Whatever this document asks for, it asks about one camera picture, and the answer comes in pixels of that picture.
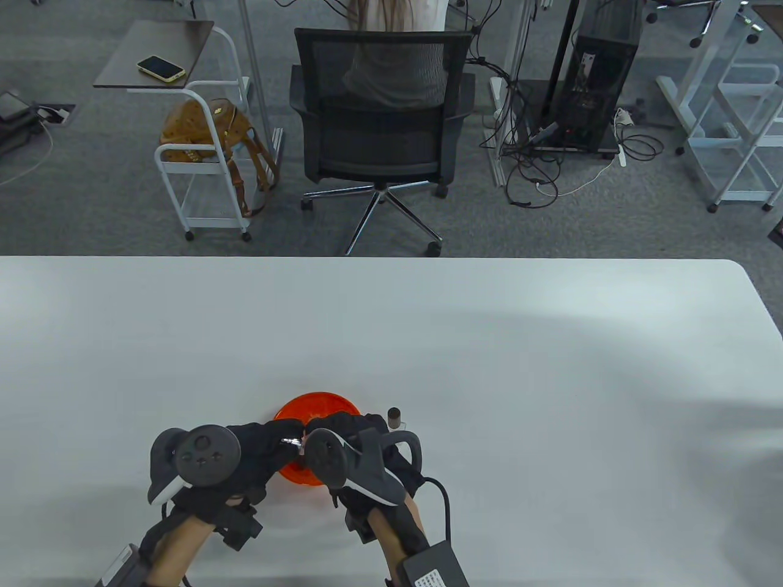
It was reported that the orange plastic bowl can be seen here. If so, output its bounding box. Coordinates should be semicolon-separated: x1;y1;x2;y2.
273;392;362;487

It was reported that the black wrist sensor box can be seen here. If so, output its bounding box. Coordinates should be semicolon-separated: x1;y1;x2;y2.
398;541;472;587
95;543;150;587

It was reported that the person's right hand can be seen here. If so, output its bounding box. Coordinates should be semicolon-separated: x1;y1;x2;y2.
303;413;429;545

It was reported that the chair base with castors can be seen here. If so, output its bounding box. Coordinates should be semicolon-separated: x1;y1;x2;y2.
645;0;762;48

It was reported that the tangle of black cables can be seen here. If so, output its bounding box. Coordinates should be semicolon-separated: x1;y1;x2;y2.
468;55;664;209

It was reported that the person's right forearm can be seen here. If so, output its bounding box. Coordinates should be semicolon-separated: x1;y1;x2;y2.
367;498;472;587

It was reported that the floor socket box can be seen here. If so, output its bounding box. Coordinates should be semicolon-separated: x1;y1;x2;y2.
35;104;77;126

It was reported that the black right glove cable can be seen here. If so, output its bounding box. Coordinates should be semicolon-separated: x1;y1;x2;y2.
422;477;452;545

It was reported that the black left wrist sensor box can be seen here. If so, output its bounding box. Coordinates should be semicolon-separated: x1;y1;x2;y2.
95;543;150;587

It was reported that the white desk leg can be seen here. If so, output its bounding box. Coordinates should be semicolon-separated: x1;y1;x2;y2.
488;0;534;187

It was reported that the white desk frame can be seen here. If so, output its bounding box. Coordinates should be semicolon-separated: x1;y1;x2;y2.
658;0;756;157

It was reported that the brown leather bag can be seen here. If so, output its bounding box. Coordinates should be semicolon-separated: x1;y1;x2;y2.
160;98;281;219

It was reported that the black computer tower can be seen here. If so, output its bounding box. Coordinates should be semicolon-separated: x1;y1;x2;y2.
551;0;644;150

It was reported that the yellow smartphone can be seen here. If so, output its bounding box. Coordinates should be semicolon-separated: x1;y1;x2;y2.
136;55;187;84

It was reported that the grey right hand controller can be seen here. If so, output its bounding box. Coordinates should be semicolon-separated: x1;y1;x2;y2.
304;428;424;507

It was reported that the black right wrist sensor box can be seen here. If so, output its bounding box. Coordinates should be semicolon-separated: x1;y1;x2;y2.
398;541;472;587

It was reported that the person's left forearm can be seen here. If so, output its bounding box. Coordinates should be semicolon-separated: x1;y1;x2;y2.
144;514;215;587

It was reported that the grey left hand controller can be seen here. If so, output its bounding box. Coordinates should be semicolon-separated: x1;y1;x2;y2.
147;424;242;506

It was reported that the person's left hand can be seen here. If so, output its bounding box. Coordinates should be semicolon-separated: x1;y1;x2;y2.
171;421;306;551

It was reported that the black floor device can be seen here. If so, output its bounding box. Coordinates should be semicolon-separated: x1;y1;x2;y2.
0;90;31;153

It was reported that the white cart with dark top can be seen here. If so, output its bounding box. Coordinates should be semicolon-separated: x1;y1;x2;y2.
93;20;253;242

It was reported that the black mesh office chair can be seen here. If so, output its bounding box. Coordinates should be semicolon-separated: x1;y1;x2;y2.
289;28;477;257

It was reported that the white rolling rack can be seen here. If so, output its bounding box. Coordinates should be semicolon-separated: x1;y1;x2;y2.
685;61;783;213

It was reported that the grey hand controller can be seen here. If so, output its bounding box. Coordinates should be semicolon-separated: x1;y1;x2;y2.
147;424;242;506
304;428;424;507

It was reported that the black desk leg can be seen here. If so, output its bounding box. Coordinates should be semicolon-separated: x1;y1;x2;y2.
541;0;581;123

